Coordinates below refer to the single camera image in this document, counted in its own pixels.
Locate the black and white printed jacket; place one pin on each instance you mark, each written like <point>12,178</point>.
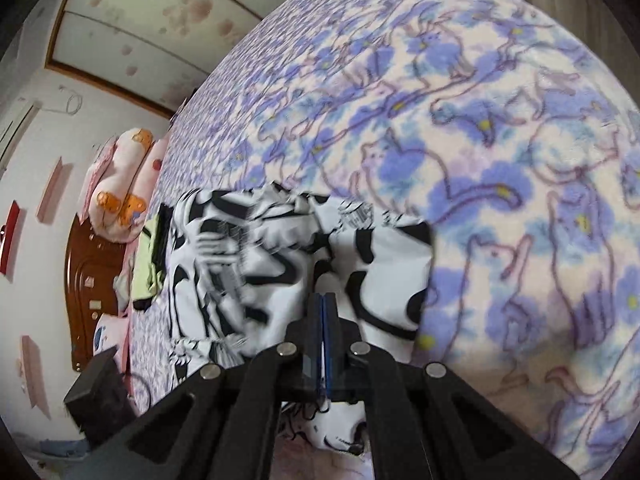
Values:
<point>280,270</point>

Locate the red wall shelf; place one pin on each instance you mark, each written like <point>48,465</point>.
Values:
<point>10,237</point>

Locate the white air conditioner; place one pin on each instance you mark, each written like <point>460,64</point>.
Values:
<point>15,132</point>

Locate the folded green and black garment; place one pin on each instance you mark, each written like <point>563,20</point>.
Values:
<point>147,260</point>

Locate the dark wooden headboard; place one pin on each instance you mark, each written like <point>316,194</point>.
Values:
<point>85,285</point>

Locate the grey cloth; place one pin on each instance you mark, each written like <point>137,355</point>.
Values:
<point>122,285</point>

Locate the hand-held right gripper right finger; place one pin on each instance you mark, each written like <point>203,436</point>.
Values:
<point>331,350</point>

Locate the rolled pink bear-print quilt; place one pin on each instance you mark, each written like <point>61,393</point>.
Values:
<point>125,180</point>

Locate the purple floral blanket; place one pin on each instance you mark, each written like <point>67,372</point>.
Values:
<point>450,135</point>

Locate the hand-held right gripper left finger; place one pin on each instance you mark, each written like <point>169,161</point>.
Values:
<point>315,345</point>

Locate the pink wall shelf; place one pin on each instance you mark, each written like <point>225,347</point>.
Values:
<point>32,375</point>
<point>52,190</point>

